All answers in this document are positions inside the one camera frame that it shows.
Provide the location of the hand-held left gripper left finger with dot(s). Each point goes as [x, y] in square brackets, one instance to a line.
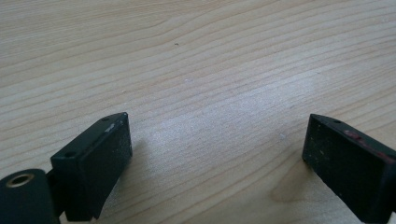
[93, 161]

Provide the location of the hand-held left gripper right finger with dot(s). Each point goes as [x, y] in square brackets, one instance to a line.
[348, 165]

